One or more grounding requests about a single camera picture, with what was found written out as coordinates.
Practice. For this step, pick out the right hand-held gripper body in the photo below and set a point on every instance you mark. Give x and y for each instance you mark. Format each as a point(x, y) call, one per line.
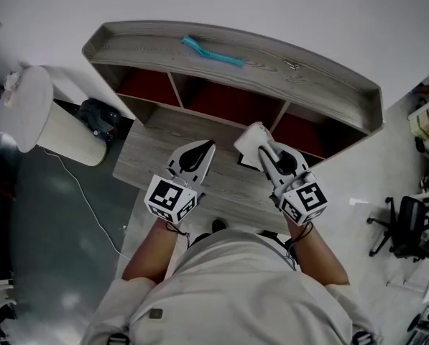
point(304, 198)

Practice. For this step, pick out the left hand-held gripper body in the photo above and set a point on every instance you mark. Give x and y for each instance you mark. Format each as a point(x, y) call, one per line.
point(185, 189)

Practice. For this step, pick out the grey wooden shelf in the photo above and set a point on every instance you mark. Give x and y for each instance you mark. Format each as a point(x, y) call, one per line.
point(235, 74)

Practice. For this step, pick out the person's left forearm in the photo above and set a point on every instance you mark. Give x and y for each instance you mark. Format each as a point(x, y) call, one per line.
point(153, 253)

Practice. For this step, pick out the person's right forearm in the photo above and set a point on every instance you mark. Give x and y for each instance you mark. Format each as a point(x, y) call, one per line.
point(316, 257)

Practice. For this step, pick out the black and white card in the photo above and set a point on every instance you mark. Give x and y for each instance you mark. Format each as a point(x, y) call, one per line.
point(245, 163)

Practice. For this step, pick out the person's black shoe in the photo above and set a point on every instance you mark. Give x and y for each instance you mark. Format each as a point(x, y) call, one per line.
point(218, 225)

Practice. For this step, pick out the small metal clip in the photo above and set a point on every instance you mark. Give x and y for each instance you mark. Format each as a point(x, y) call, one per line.
point(292, 64)

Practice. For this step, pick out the black office chair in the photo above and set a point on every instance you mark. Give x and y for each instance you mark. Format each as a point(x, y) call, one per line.
point(410, 228)

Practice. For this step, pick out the black backpack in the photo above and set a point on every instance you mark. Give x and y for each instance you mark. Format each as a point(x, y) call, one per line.
point(99, 117)

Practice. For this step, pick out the person's beige shirt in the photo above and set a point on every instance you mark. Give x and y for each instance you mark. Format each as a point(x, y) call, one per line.
point(232, 293)

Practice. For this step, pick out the white desk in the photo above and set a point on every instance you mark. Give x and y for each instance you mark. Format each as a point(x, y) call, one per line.
point(415, 282)

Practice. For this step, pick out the white storage rack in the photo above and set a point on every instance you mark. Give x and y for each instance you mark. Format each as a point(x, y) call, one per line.
point(428, 120)

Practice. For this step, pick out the white round side table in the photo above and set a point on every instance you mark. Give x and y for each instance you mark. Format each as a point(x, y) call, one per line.
point(27, 102)

